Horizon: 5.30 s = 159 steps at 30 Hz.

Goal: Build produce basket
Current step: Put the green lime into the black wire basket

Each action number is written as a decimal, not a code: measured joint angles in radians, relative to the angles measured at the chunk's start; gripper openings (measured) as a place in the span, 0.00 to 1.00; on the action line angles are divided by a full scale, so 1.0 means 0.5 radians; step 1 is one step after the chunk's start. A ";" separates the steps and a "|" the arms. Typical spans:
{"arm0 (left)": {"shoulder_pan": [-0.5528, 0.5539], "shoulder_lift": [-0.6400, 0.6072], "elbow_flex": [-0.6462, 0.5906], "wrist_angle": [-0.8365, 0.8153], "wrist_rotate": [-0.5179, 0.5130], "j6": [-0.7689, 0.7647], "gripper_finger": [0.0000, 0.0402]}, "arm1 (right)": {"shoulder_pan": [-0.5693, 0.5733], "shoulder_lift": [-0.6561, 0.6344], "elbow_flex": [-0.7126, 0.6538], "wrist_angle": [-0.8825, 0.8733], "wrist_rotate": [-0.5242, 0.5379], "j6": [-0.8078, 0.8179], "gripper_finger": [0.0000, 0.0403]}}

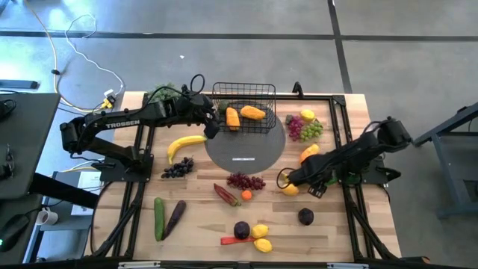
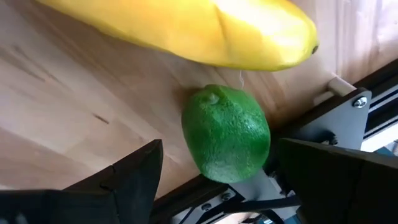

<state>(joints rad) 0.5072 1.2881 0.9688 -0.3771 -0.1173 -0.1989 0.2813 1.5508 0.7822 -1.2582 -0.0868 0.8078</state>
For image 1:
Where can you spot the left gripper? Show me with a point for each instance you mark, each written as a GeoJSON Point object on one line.
{"type": "Point", "coordinates": [203, 114]}

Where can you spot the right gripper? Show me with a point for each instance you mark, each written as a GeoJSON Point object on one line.
{"type": "Point", "coordinates": [310, 172]}

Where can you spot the orange carrot pepper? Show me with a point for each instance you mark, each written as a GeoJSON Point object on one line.
{"type": "Point", "coordinates": [232, 118]}

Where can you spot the yellow banana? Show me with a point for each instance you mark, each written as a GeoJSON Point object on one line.
{"type": "Point", "coordinates": [185, 142]}

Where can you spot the orange mango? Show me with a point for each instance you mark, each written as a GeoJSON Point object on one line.
{"type": "Point", "coordinates": [252, 112]}
{"type": "Point", "coordinates": [309, 152]}

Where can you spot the black grape bunch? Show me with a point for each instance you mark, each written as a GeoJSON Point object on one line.
{"type": "Point", "coordinates": [178, 169]}

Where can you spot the dark red chili pepper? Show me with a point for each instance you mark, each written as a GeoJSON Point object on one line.
{"type": "Point", "coordinates": [226, 195]}

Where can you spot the purple eggplant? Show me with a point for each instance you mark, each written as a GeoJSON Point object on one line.
{"type": "Point", "coordinates": [174, 219]}

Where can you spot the green cucumber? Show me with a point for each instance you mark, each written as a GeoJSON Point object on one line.
{"type": "Point", "coordinates": [159, 218]}

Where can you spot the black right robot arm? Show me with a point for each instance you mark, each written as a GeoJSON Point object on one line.
{"type": "Point", "coordinates": [392, 134]}

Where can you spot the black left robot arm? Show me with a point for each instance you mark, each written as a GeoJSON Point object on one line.
{"type": "Point", "coordinates": [123, 123]}

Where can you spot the grey round placemat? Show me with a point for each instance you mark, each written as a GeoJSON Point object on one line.
{"type": "Point", "coordinates": [242, 149]}

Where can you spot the green grape bunch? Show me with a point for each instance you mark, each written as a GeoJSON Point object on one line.
{"type": "Point", "coordinates": [313, 130]}

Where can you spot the green potted plant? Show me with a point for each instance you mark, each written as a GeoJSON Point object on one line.
{"type": "Point", "coordinates": [164, 91]}

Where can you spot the dark red grape bunch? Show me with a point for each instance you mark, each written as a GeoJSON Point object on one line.
{"type": "Point", "coordinates": [245, 182]}

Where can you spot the small orange tangerine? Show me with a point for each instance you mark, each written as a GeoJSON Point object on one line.
{"type": "Point", "coordinates": [246, 195]}

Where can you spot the bright red chili pepper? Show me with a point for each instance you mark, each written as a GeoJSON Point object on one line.
{"type": "Point", "coordinates": [235, 240]}

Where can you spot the white yellow power plug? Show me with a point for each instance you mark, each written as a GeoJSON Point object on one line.
{"type": "Point", "coordinates": [109, 98]}

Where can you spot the white paper sheet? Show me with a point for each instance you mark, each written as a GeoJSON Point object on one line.
{"type": "Point", "coordinates": [87, 183]}

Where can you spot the dark grey side table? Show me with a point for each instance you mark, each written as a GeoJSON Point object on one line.
{"type": "Point", "coordinates": [448, 124]}

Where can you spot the black desk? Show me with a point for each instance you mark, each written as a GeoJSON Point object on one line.
{"type": "Point", "coordinates": [30, 149]}

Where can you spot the white mug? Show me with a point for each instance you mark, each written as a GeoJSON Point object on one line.
{"type": "Point", "coordinates": [46, 216]}

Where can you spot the black flat bar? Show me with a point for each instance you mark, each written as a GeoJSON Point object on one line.
{"type": "Point", "coordinates": [18, 84]}

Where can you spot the black computer mouse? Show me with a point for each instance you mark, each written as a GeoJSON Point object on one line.
{"type": "Point", "coordinates": [13, 231]}

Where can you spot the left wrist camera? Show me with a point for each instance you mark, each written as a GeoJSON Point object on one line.
{"type": "Point", "coordinates": [194, 100]}

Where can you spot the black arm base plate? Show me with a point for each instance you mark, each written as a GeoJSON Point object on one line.
{"type": "Point", "coordinates": [381, 175]}
{"type": "Point", "coordinates": [112, 175]}

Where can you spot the silver metal bracket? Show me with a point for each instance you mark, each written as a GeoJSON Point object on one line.
{"type": "Point", "coordinates": [347, 265]}
{"type": "Point", "coordinates": [139, 265]}

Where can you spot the black aluminium table frame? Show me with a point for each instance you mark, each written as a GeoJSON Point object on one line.
{"type": "Point", "coordinates": [317, 98]}

